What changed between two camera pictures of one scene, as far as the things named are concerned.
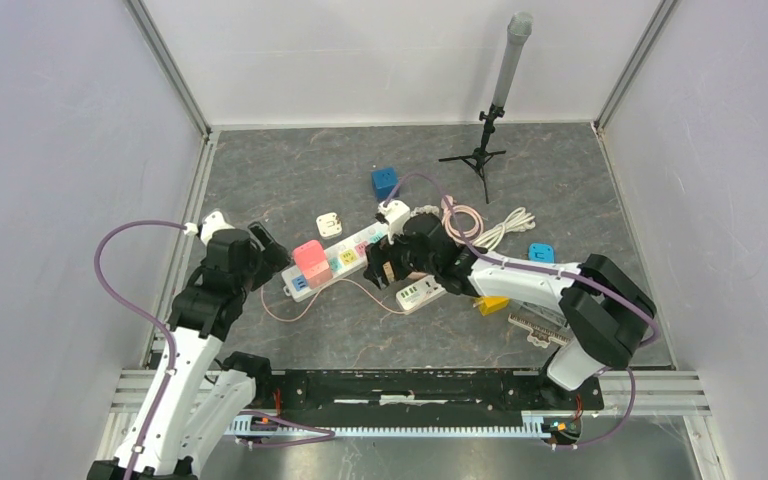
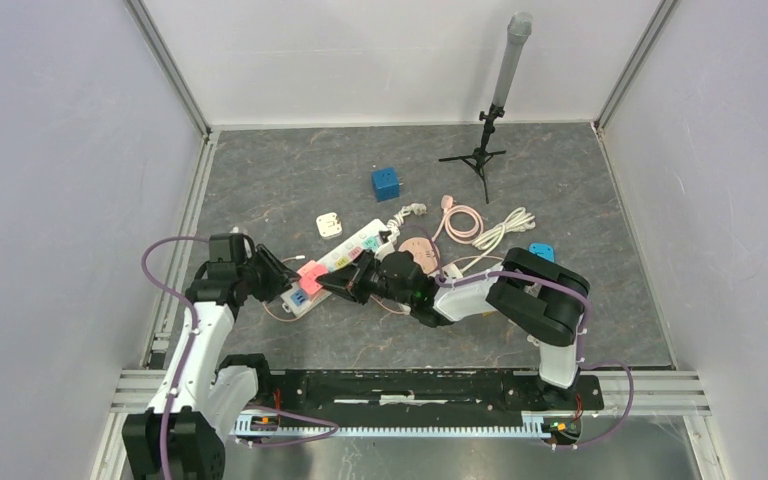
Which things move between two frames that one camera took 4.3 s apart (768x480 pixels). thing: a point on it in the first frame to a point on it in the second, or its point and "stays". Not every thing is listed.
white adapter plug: x=329 y=225 stays
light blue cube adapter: x=542 y=252 stays
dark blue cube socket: x=384 y=181 stays
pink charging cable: x=322 y=296 stays
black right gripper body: x=402 y=258 to x=375 y=281
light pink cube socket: x=310 y=258 to x=308 y=284
